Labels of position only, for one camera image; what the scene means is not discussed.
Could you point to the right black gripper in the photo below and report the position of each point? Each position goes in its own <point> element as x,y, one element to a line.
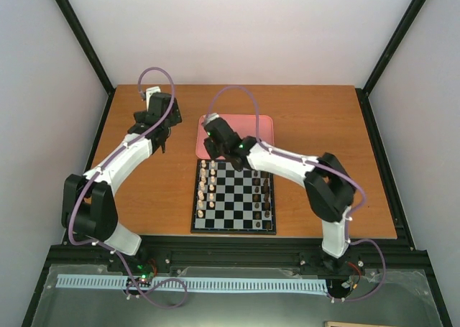
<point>213,152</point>

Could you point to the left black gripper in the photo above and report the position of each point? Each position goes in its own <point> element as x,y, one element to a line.
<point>177,115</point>

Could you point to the white chess queen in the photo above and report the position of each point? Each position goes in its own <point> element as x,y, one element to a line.
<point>201,195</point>

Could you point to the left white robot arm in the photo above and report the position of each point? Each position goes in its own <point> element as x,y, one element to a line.
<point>89,208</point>

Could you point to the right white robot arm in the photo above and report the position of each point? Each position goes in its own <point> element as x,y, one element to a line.
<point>329,193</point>

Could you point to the black white chess board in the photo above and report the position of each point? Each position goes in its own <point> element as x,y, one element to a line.
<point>232,213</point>

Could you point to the brown chess pieces back row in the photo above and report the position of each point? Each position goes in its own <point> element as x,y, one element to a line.
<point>267,205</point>

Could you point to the pink plastic tray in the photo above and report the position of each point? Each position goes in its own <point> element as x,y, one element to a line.
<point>243,125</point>

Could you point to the clear acrylic sheet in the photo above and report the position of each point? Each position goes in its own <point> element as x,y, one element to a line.
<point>391,298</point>

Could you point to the light blue cable duct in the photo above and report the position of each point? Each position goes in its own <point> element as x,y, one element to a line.
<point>196,284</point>

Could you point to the black aluminium frame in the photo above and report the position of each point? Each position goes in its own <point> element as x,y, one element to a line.
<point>255,253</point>

